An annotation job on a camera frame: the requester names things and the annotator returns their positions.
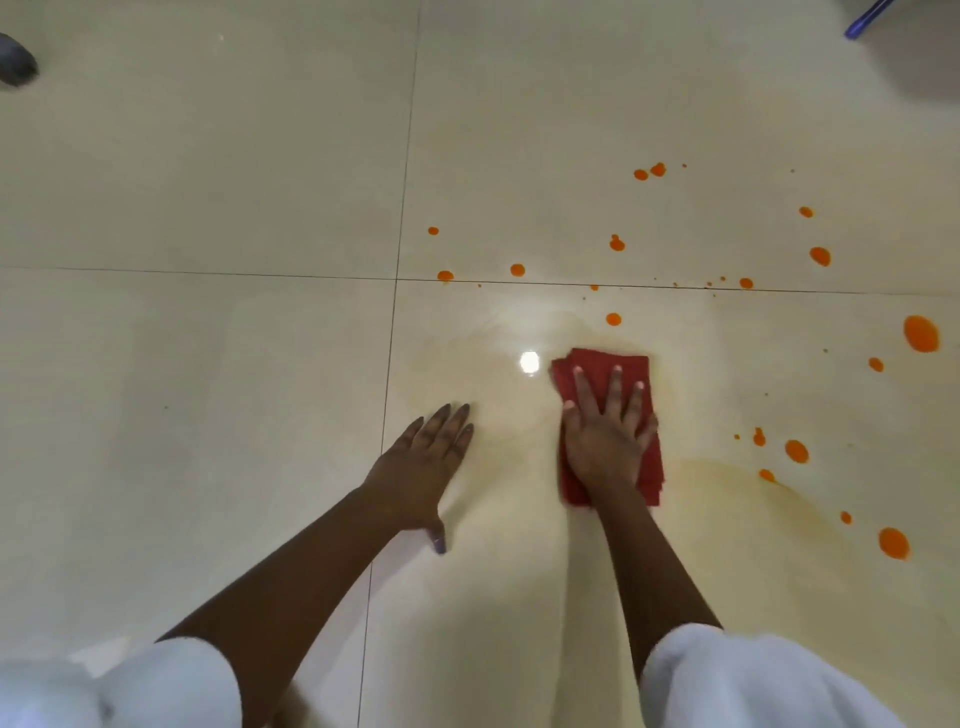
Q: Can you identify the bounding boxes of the person's left forearm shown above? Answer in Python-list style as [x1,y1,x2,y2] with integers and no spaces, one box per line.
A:
[155,483,406,728]

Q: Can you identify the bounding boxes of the red cloth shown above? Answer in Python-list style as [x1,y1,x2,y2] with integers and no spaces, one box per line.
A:
[551,347,667,509]

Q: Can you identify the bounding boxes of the person's left hand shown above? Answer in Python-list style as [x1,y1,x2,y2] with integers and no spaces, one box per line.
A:
[362,402,476,556]

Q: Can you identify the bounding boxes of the metal chair leg black foot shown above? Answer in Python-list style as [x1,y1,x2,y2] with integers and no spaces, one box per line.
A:
[0,32,40,88]

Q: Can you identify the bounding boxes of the white fluffy garment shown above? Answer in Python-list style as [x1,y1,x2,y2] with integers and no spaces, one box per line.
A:
[0,623,909,728]

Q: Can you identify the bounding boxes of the person's right forearm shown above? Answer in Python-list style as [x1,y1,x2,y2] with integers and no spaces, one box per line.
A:
[592,483,723,684]

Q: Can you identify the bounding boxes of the orange liquid spill drops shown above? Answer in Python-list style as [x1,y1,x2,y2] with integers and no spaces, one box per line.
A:
[427,161,943,562]

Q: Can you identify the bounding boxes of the person's right hand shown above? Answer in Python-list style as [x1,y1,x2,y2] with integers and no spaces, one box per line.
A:
[562,365,661,505]

